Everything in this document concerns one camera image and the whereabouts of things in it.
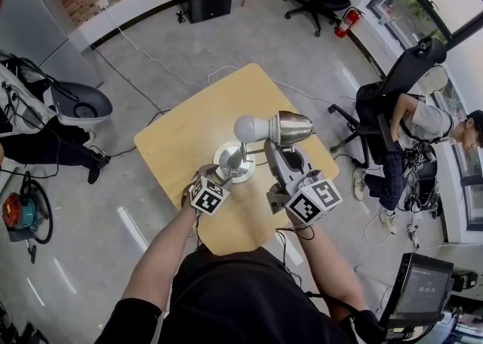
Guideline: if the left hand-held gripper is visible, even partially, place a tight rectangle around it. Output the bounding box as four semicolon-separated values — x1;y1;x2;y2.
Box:
187;147;247;217

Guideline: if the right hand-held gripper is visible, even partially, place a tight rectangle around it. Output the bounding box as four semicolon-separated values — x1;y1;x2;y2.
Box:
263;138;344;226

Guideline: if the silver desk lamp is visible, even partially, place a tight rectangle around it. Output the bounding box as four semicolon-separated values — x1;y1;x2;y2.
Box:
213;110;315;185

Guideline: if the person's left forearm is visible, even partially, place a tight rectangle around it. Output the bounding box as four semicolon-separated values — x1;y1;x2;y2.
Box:
122;202;202;314

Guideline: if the person's right forearm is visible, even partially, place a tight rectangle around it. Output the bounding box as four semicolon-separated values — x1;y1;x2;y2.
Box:
286;221;370;314

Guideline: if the person's left hand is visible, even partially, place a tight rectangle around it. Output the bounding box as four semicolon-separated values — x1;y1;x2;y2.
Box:
189;163;223;188

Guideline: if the yellow wooden table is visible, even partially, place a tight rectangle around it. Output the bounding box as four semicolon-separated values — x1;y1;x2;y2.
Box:
134;63;340;257

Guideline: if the person's black shirt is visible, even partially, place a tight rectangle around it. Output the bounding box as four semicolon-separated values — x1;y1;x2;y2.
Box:
98;244;380;344

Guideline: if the black high-back mesh chair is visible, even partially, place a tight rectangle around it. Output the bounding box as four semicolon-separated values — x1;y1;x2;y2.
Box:
327;36;448;170

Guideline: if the red fire extinguisher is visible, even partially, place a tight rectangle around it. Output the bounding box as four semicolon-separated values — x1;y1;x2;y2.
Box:
333;6;365;39

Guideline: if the white grey backpack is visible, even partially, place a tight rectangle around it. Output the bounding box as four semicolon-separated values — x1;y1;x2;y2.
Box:
48;80;114;127

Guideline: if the black monitor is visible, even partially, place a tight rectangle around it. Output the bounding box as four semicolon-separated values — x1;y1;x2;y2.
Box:
377;252;455;331

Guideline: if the black-framed window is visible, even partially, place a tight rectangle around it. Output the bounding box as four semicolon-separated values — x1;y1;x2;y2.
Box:
368;0;483;54

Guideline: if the red teal vacuum cleaner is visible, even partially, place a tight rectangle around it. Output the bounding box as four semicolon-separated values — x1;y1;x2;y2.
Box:
2;170;54;246

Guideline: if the silver fridge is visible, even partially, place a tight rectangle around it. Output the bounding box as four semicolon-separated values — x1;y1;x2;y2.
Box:
0;0;105;89

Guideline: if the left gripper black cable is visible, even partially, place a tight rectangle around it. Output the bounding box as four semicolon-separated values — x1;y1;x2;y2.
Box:
193;213;204;250

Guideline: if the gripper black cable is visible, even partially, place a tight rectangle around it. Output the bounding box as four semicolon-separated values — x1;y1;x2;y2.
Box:
275;223;316;287
193;213;204;250

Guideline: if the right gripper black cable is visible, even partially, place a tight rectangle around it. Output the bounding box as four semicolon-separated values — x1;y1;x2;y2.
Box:
275;223;316;287

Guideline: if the white floor cable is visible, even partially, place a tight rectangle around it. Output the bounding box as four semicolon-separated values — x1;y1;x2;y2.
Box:
100;5;208;90

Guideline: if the black floor cable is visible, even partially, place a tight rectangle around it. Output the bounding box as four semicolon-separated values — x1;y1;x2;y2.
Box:
90;46;174;159

